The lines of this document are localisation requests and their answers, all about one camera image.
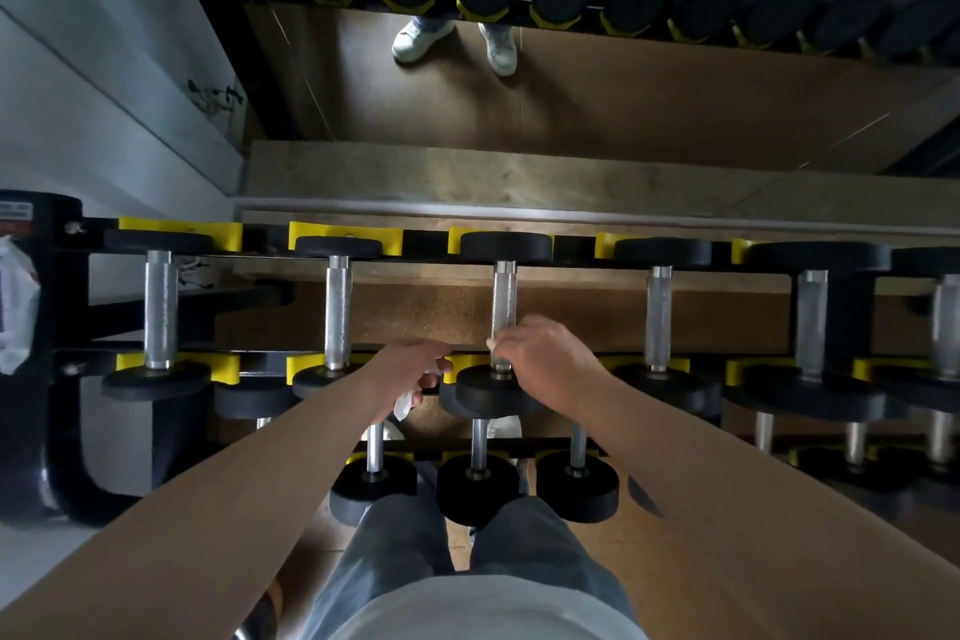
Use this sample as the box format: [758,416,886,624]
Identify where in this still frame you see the person's left hand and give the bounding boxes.
[358,339,456,426]

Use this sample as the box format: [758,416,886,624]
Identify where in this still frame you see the person's right hand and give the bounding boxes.
[487,314,603,414]

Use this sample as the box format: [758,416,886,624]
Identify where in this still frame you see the white cleaning cloth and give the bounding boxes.
[390,369,441,425]

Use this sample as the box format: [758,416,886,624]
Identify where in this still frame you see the black steel-handled dumbbell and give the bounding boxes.
[453,232,555,420]

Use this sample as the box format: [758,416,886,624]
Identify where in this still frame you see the person's left forearm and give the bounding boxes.
[0,371,393,640]

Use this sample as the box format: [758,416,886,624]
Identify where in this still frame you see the person's right forearm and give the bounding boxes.
[558,375,960,640]

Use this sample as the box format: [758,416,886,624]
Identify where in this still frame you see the wooden ledge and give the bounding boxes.
[238,140,960,231]

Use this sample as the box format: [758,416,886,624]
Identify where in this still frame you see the person's grey jeans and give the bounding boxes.
[298,461,648,640]

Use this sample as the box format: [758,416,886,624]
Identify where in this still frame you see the person's white shirt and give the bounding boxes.
[328,575,651,640]

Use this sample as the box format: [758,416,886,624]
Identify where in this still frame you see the rows of black dumbbells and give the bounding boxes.
[101,227,960,530]

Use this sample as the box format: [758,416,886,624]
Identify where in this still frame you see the black rack with yellow cradles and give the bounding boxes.
[0,189,960,530]

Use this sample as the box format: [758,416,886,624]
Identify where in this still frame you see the white plastic bag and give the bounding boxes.
[0,234,40,376]

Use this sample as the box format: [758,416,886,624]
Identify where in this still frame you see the wall mirror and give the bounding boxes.
[213,0,960,177]

